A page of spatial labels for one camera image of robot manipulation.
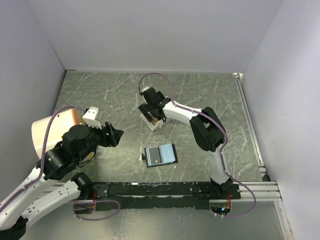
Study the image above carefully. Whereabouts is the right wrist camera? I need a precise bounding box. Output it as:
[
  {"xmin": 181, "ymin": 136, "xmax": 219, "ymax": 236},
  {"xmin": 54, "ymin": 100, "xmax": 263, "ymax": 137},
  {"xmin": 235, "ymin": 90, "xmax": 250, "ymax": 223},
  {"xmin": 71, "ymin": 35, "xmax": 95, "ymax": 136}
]
[{"xmin": 141, "ymin": 86, "xmax": 150, "ymax": 94}]

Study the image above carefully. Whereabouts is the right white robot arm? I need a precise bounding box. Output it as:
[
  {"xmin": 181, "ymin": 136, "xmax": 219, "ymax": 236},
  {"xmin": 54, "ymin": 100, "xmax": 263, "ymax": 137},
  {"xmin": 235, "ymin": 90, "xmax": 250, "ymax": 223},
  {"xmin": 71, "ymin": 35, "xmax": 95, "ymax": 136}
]
[{"xmin": 138, "ymin": 86, "xmax": 233, "ymax": 199}]

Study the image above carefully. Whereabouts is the black leather card holder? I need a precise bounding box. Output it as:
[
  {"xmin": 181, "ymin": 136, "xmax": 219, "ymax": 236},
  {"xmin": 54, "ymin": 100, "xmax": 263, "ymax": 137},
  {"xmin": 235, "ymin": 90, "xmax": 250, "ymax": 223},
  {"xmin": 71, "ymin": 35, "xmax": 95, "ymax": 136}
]
[{"xmin": 141, "ymin": 143, "xmax": 179, "ymax": 168}]

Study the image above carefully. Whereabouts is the beige cylindrical lamp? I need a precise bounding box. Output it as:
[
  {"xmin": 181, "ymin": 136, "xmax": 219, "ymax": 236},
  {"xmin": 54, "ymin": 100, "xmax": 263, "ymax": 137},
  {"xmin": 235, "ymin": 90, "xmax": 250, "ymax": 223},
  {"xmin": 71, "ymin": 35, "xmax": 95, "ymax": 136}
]
[{"xmin": 30, "ymin": 107, "xmax": 96, "ymax": 160}]

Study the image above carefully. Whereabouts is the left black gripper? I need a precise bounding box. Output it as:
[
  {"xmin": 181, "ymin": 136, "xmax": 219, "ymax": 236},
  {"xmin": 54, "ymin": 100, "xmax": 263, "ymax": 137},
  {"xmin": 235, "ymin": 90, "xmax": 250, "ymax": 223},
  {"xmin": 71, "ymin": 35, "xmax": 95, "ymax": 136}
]
[{"xmin": 75, "ymin": 120, "xmax": 125, "ymax": 162}]

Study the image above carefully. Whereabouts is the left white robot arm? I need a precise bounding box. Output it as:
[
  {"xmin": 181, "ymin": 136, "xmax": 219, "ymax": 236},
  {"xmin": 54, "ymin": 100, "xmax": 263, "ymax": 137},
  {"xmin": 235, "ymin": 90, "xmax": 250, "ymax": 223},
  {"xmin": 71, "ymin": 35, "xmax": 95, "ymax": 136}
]
[{"xmin": 0, "ymin": 122, "xmax": 124, "ymax": 240}]

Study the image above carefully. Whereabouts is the aluminium frame rail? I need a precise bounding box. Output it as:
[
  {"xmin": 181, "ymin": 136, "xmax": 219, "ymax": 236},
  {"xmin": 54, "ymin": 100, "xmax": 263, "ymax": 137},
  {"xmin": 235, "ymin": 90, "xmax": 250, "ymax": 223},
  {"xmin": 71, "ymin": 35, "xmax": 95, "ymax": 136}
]
[{"xmin": 238, "ymin": 181, "xmax": 283, "ymax": 202}]

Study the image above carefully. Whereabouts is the white card tray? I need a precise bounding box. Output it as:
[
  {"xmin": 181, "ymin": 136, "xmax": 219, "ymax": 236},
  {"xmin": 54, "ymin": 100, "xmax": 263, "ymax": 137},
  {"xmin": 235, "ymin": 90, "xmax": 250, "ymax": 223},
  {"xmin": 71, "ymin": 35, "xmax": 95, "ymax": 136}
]
[{"xmin": 138, "ymin": 104, "xmax": 172, "ymax": 132}]

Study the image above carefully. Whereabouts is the right side aluminium rail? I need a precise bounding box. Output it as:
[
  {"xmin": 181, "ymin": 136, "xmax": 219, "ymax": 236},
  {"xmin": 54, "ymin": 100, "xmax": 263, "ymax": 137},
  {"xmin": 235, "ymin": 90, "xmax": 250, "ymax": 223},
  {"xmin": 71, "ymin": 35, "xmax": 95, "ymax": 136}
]
[{"xmin": 232, "ymin": 72, "xmax": 271, "ymax": 182}]

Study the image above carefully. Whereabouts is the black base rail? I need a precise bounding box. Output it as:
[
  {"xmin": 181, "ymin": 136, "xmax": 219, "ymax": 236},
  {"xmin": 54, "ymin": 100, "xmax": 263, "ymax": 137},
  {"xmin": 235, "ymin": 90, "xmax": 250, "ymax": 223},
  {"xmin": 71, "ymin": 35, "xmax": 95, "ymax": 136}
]
[{"xmin": 89, "ymin": 181, "xmax": 241, "ymax": 210}]

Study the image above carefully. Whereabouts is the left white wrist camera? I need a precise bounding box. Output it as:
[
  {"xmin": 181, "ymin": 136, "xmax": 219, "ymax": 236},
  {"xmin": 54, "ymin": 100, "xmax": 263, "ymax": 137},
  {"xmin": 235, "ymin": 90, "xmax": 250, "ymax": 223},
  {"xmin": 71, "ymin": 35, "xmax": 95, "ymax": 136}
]
[{"xmin": 82, "ymin": 106, "xmax": 103, "ymax": 130}]

